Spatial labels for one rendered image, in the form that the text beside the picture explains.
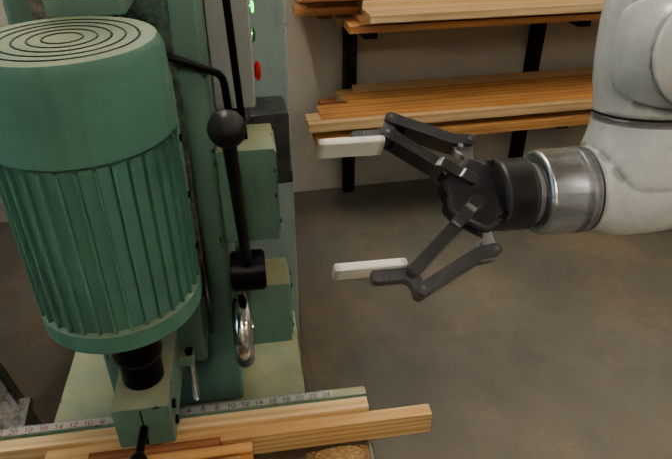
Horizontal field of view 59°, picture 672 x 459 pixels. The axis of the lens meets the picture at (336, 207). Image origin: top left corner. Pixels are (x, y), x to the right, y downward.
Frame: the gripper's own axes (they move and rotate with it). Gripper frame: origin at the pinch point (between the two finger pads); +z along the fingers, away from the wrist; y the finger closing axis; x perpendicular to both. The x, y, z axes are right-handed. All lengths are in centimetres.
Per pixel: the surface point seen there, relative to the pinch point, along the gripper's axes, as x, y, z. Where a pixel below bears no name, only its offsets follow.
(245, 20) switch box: -9.9, 33.6, 7.6
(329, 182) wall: -240, 126, -32
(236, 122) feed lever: 9.4, 4.4, 9.0
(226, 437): -37.1, -17.4, 14.5
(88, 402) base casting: -61, -7, 40
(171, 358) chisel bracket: -28.2, -7.4, 20.6
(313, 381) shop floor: -167, 8, -7
